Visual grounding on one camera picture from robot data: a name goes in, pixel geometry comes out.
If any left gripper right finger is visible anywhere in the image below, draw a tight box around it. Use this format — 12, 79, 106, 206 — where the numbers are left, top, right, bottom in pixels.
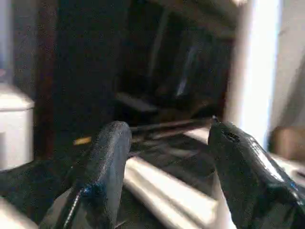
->
207, 115, 305, 229

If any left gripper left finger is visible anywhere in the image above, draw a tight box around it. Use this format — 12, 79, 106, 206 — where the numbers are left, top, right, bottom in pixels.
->
39, 120, 133, 229

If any white plastic table top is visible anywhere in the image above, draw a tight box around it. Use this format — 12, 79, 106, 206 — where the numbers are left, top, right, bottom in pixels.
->
0, 152, 305, 229

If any small tan tag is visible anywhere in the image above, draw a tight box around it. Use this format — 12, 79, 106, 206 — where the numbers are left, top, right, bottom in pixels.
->
72, 136, 92, 146

